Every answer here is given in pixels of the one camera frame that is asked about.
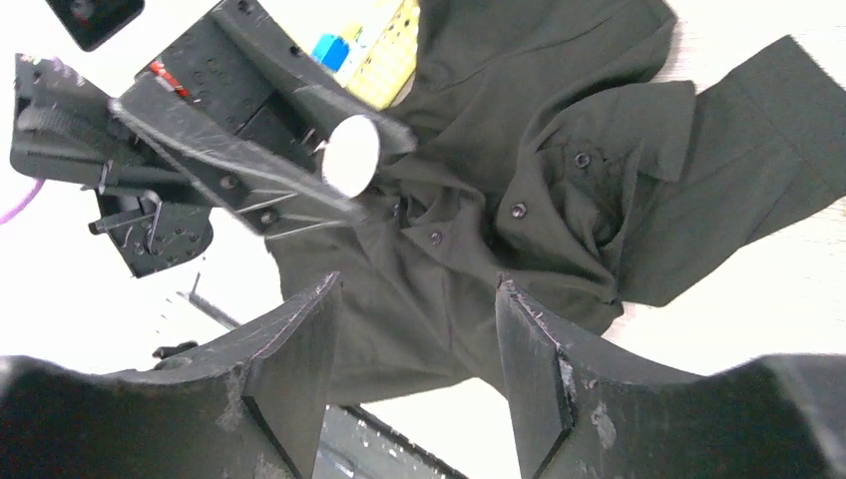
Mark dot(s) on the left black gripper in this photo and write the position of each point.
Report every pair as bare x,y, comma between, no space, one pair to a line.
223,118

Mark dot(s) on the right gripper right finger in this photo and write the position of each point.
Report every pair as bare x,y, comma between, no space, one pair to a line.
583,407

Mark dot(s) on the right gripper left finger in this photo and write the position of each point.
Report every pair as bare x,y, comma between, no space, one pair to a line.
60,423

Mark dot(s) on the black garment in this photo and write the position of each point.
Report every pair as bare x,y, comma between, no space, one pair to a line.
549,152

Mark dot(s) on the light green plastic basket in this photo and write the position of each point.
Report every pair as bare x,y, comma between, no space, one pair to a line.
382,37

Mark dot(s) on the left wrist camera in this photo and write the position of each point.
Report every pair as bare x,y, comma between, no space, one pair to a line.
93,22

